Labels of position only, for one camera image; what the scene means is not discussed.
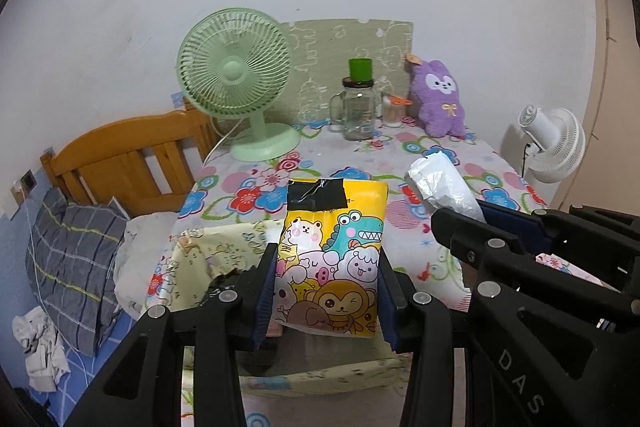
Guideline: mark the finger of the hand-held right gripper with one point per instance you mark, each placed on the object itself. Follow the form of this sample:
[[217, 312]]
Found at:
[[525, 317], [515, 227]]

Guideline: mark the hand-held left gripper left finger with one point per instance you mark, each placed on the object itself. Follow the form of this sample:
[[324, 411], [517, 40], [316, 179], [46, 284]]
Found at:
[[262, 302]]

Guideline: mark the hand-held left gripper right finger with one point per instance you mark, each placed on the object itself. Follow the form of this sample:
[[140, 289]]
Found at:
[[390, 307]]

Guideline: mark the yellow patterned fabric storage box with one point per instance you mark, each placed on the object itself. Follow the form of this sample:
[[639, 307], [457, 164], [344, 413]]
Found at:
[[220, 247]]

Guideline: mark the yellow cartoon print packet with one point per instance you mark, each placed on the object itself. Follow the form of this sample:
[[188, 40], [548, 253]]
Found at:
[[330, 257]]

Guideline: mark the white plastic packet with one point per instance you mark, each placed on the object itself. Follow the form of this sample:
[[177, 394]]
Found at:
[[440, 182]]

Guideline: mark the white desk fan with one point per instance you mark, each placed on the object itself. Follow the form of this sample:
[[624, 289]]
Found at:
[[560, 142]]

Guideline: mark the floral tablecloth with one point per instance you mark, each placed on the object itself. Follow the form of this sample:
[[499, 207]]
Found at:
[[260, 197]]

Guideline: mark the white blanket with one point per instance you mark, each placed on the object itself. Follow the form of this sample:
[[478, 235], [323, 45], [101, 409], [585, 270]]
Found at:
[[145, 247]]

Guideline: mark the purple plush toy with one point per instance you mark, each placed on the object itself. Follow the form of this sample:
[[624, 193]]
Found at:
[[440, 102]]

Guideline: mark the beige door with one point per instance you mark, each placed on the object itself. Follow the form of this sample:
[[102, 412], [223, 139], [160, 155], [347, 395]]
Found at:
[[615, 107]]

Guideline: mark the orange lid swab jar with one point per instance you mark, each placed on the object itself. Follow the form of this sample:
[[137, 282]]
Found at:
[[394, 114]]

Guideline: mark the grey plaid pillow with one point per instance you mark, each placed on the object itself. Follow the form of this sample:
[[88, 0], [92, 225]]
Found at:
[[75, 257]]

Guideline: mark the blue bed sheet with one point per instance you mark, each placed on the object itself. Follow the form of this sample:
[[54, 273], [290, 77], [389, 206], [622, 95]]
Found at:
[[75, 372]]

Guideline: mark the wooden bed headboard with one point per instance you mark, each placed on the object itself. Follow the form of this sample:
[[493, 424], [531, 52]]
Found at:
[[125, 142]]

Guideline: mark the green plastic cup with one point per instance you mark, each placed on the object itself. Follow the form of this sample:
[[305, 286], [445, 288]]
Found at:
[[360, 69]]

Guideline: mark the white crumpled cloth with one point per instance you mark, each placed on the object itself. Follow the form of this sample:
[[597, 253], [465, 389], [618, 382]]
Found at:
[[40, 347]]

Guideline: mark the green desk fan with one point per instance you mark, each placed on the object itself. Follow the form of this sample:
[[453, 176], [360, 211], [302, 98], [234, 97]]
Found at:
[[232, 72]]

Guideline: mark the green patterned wall sheet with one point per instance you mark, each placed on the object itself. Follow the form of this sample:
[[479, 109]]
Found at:
[[325, 47]]

